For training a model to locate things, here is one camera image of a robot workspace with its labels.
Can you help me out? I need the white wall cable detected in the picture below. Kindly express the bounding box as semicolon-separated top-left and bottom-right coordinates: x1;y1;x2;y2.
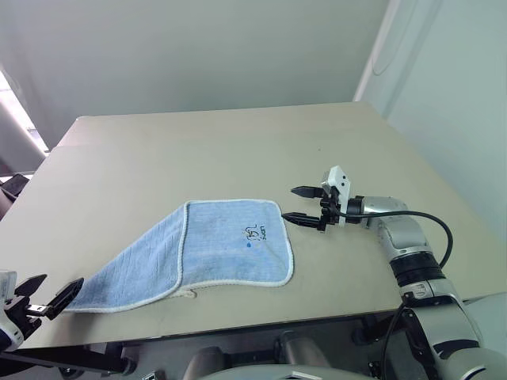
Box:
371;0;421;76

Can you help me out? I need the grey rounded shape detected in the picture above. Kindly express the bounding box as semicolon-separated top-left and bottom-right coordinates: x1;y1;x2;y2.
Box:
185;345;241;380

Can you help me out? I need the blue towel with white trim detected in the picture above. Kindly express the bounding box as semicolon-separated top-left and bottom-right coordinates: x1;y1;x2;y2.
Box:
63;199;296;314

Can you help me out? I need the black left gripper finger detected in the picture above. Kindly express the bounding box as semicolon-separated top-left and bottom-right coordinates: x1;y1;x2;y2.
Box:
46;277;86;321
14;273;48;298

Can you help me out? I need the silver robot torso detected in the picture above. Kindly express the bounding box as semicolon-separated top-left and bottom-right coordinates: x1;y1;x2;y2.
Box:
197;363;377;380

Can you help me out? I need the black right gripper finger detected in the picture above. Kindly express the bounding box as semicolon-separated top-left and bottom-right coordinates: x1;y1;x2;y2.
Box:
280;211;322;231
290;184;324;200

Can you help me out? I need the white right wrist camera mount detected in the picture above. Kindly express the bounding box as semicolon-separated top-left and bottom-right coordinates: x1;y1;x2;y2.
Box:
319;165;353;227

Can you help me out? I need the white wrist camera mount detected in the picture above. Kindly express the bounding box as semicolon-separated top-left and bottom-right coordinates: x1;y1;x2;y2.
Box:
0;269;18;302
319;165;353;227

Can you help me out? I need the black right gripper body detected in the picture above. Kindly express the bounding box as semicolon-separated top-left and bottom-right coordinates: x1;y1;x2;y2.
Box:
316;185;342;234

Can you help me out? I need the dark chair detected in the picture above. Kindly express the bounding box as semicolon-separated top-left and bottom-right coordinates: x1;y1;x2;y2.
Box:
0;172;29;222

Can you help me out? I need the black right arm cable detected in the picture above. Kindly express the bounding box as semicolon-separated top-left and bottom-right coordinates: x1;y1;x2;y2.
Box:
337;210;455;359

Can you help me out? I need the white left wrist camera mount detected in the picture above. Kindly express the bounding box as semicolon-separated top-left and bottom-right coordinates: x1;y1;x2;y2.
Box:
0;269;18;302

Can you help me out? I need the black table frame bar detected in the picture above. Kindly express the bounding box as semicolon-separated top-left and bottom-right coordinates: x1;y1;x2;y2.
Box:
0;342;138;376

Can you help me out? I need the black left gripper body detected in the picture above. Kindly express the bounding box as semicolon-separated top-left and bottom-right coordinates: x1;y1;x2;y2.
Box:
3;294;52;340

